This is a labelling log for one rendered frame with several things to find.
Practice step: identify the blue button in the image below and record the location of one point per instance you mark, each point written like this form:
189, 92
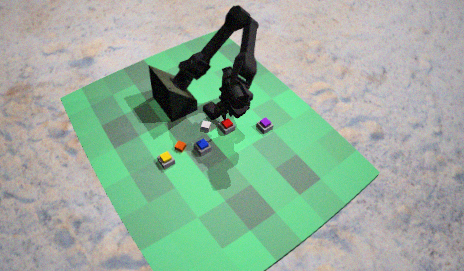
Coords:
202, 147

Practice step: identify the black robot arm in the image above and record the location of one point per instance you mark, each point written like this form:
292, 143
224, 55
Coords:
244, 65

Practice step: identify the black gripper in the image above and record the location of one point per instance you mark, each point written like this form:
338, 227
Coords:
214, 111

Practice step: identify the red button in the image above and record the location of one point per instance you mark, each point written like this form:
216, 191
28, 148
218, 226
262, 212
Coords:
226, 126

